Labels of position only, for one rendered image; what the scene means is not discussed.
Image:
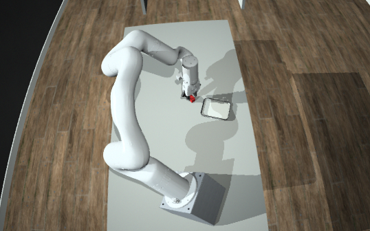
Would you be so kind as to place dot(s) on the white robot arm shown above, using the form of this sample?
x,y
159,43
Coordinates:
x,y
132,151

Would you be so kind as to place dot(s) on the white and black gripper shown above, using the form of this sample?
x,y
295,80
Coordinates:
x,y
190,89

